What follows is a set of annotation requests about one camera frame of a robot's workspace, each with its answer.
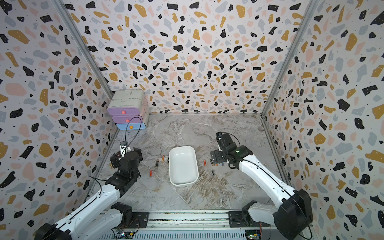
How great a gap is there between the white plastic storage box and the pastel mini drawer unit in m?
0.34

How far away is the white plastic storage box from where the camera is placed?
0.88 meters

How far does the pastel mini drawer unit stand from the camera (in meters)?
0.97
